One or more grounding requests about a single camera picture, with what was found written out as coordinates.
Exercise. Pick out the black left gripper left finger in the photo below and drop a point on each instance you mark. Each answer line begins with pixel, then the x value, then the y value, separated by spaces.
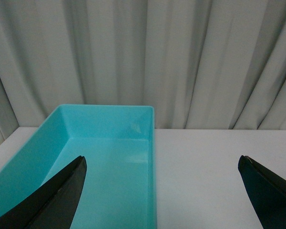
pixel 53 205

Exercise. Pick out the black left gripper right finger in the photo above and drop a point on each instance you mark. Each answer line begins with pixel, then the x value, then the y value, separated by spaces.
pixel 266 191

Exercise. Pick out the turquoise plastic storage bin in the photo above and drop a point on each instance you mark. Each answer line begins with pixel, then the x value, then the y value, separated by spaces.
pixel 117 142

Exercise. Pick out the grey-white curtain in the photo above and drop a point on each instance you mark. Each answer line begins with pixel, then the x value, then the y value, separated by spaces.
pixel 202 64

